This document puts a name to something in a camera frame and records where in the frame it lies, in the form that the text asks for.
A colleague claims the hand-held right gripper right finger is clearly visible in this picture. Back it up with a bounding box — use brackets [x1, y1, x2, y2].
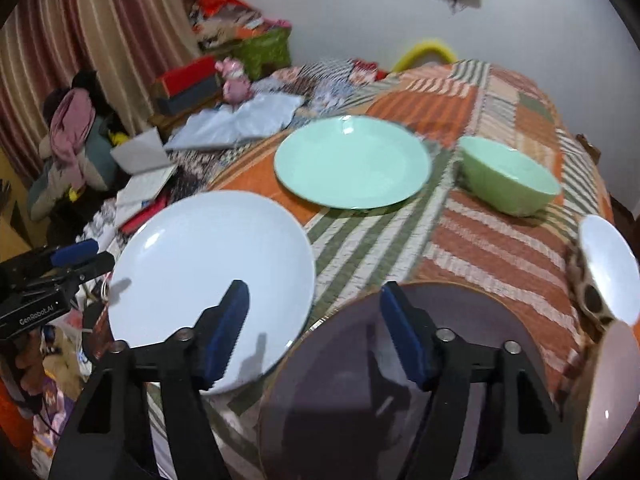
[379, 281, 581, 480]

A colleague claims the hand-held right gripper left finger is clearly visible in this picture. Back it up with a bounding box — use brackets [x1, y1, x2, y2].
[47, 280, 251, 480]

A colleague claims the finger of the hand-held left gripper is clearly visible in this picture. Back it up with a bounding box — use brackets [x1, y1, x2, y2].
[49, 239, 101, 268]
[60, 251, 117, 287]

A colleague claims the large white plate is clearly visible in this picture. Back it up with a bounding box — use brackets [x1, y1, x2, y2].
[107, 190, 317, 396]

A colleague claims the dark grey plate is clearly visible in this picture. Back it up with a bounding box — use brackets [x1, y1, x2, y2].
[257, 282, 556, 480]

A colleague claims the mint green plate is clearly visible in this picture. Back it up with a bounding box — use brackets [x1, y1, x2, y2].
[274, 115, 432, 211]

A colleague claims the green glass plate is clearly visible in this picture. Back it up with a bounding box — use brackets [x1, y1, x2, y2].
[457, 136, 562, 217]

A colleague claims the pink bowl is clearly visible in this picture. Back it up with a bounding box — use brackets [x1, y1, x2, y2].
[565, 320, 640, 480]

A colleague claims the white bowl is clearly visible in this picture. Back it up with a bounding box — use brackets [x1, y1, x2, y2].
[567, 214, 640, 328]

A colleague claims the person's left forearm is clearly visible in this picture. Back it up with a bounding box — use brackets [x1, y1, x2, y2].
[0, 377, 37, 466]

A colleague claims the person's left hand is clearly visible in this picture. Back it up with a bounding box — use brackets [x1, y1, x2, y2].
[12, 342, 50, 402]

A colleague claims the red book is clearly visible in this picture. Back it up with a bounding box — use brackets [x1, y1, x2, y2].
[120, 194, 169, 234]

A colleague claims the open white book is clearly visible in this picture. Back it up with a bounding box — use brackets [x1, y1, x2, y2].
[114, 165, 179, 212]

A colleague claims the orange striped patchwork quilt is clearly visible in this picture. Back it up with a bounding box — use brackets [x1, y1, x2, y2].
[95, 59, 617, 480]

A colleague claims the white folded card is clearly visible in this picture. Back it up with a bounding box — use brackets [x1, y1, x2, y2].
[110, 127, 174, 174]

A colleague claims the pink cloth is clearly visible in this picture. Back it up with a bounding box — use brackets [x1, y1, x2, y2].
[49, 89, 97, 187]

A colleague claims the wooden shelf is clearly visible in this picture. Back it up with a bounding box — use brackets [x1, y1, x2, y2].
[147, 95, 223, 137]

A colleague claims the dark grey box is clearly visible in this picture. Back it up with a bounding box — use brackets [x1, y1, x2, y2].
[152, 77, 224, 116]

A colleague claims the white plastic bag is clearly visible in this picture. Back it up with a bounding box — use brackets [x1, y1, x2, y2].
[164, 91, 306, 152]

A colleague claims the red box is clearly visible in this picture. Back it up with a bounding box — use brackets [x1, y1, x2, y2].
[156, 56, 221, 99]

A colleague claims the pink toy figure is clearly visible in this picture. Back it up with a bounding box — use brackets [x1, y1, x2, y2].
[215, 58, 254, 104]

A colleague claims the striped curtain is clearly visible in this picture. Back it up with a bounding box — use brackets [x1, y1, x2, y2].
[0, 0, 207, 186]

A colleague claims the green box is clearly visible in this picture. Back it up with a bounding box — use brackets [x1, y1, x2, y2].
[234, 27, 294, 81]

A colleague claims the pile of colourful cloths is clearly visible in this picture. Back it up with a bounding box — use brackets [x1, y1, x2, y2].
[189, 0, 293, 50]

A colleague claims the yellow foam tube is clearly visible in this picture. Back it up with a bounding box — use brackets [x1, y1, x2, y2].
[391, 37, 459, 74]

